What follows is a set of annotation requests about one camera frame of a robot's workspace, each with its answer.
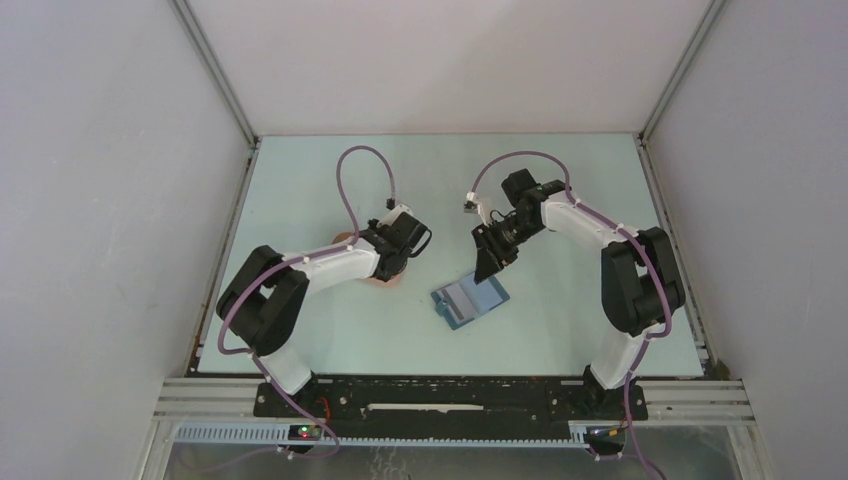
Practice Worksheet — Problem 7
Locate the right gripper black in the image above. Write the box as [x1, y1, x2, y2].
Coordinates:
[472, 213, 543, 284]

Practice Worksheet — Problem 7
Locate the blue leather card holder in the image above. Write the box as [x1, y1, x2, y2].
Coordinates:
[430, 272, 510, 330]

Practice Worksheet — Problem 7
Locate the pink oval tray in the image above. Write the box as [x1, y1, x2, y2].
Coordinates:
[332, 231, 406, 288]

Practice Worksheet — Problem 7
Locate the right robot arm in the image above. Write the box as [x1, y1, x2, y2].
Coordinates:
[472, 169, 686, 418]

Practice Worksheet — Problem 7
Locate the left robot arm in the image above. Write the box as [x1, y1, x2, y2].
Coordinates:
[215, 204, 432, 417]

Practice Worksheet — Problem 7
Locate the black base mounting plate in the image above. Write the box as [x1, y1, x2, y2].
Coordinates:
[253, 375, 648, 441]

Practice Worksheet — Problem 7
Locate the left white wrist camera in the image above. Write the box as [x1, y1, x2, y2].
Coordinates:
[381, 203, 414, 225]

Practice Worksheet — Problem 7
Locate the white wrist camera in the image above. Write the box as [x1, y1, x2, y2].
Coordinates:
[381, 203, 414, 225]
[463, 191, 493, 225]

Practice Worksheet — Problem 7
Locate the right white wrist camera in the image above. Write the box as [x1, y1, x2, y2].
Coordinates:
[463, 191, 493, 225]

